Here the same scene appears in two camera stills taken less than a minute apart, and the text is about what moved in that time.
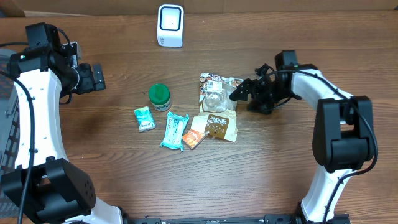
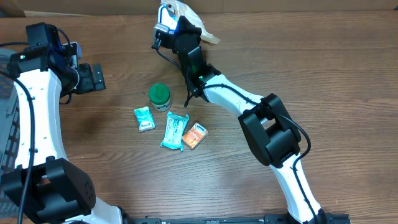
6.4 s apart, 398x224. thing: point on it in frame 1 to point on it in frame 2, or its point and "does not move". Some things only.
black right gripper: (254, 85) to (196, 32)
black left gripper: (91, 84) does not move
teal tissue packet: (145, 119) does not move
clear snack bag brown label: (217, 112) to (169, 12)
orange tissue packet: (193, 139) does not move
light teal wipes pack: (175, 126) does not move
